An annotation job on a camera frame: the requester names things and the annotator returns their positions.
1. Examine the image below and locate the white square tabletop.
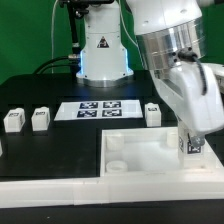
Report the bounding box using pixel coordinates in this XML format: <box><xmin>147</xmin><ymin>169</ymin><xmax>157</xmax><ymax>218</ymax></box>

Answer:
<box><xmin>100</xmin><ymin>127</ymin><xmax>215</xmax><ymax>176</ymax></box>

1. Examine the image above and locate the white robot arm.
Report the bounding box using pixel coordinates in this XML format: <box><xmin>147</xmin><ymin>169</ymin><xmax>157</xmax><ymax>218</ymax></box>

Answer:
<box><xmin>77</xmin><ymin>0</ymin><xmax>224</xmax><ymax>147</ymax></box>

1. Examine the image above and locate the white sheet with tags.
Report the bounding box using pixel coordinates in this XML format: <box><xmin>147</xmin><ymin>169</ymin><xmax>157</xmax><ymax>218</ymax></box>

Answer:
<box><xmin>54</xmin><ymin>100</ymin><xmax>143</xmax><ymax>121</ymax></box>

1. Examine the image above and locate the white cable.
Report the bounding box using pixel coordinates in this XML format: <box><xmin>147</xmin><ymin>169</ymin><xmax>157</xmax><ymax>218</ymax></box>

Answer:
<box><xmin>49</xmin><ymin>0</ymin><xmax>60</xmax><ymax>74</ymax></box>

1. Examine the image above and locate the white L-shaped obstacle fence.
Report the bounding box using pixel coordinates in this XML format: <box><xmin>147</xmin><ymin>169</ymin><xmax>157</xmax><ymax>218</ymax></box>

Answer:
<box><xmin>0</xmin><ymin>129</ymin><xmax>224</xmax><ymax>209</ymax></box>

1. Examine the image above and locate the white part at left edge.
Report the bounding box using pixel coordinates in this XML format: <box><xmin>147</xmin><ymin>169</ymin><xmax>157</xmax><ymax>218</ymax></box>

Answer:
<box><xmin>0</xmin><ymin>139</ymin><xmax>3</xmax><ymax>157</ymax></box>

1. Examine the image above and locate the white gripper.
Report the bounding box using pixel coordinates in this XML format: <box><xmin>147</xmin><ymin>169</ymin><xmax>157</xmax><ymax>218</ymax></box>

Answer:
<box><xmin>150</xmin><ymin>62</ymin><xmax>224</xmax><ymax>147</ymax></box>

